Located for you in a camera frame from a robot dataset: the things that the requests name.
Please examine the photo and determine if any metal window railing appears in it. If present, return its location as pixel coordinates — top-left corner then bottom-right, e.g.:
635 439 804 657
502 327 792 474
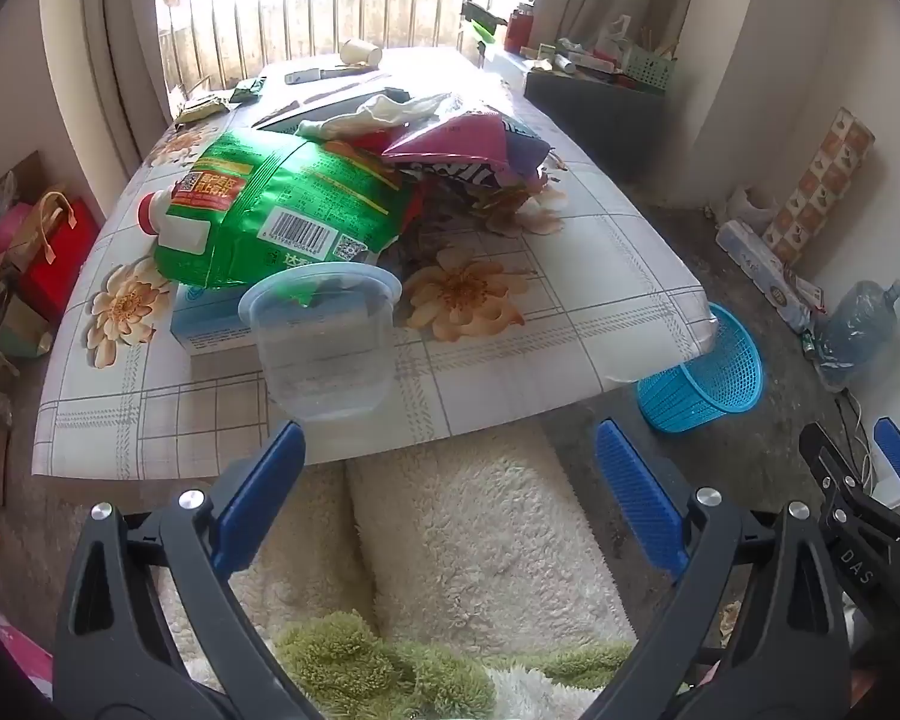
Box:
157 0 496 91

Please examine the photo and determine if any red thermos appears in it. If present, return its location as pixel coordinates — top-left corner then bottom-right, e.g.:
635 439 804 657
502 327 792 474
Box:
504 4 535 53

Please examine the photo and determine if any green refill pouch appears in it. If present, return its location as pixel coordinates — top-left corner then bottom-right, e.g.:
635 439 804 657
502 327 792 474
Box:
136 129 421 292

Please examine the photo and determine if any blue plastic waste basket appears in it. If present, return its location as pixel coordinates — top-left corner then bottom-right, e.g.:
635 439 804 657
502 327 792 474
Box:
637 302 764 434

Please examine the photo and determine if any silver cable box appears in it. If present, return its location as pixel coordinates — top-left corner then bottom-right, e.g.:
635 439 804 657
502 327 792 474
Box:
251 86 413 134

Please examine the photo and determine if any purple snack bag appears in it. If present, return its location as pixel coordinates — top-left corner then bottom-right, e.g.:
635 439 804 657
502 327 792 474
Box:
381 109 552 188

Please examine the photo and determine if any white plastic bag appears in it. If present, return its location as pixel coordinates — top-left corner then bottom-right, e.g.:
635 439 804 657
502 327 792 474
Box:
596 13 635 53
724 187 777 226

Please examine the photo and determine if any yellow green packet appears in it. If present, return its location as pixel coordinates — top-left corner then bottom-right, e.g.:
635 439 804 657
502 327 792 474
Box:
174 94 230 125

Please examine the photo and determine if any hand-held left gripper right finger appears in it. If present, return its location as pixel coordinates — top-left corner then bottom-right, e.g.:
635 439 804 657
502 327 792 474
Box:
577 418 852 720

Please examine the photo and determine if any blue white box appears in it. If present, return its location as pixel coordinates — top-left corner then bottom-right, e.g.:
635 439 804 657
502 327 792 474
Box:
169 281 271 357

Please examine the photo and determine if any pink paper bag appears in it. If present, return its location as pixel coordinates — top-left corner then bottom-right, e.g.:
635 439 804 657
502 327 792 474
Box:
0 202 31 263

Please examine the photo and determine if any long white box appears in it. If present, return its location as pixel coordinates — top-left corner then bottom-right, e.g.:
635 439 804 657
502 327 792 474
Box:
480 45 530 80

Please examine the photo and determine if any yellowish cloth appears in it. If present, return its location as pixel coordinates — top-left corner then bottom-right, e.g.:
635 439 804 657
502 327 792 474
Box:
296 92 470 140

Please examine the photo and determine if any dark cabinet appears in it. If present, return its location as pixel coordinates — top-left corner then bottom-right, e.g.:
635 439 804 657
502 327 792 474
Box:
523 69 665 181

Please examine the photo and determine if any red bag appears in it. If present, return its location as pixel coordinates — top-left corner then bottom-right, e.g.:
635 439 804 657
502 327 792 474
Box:
19 191 98 323

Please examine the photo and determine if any green plastic item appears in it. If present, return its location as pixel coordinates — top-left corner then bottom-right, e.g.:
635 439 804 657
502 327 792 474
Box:
461 0 507 42

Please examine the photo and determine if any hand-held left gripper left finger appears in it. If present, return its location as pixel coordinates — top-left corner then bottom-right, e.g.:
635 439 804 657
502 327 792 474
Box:
54 420 323 720

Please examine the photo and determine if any clear plastic container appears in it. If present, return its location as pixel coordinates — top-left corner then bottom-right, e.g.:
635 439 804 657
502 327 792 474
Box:
238 262 404 421

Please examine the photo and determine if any small white box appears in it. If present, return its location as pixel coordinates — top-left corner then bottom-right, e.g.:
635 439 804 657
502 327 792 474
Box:
283 67 376 85

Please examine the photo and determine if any green fuzzy rug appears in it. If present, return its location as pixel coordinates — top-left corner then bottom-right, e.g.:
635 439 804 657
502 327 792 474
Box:
274 610 638 720

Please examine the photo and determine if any large water jug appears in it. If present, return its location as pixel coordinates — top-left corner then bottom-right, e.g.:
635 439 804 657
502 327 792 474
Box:
814 279 900 391

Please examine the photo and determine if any red snack packet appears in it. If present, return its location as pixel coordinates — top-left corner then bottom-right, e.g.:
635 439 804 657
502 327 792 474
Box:
345 131 402 166

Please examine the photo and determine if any white cable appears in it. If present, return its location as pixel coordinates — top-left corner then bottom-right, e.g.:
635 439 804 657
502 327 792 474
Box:
838 388 875 481

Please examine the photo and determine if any white fuzzy rug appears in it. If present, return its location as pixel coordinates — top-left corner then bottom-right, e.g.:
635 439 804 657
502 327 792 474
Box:
157 420 646 720

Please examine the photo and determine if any red white carton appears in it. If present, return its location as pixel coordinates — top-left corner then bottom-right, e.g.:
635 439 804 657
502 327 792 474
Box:
787 270 826 316

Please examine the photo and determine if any white paper towel pack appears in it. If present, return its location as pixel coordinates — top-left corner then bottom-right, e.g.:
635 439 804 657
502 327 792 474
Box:
716 220 826 331

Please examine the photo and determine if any green plastic basket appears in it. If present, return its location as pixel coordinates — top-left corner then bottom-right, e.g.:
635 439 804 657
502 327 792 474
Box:
621 41 677 91

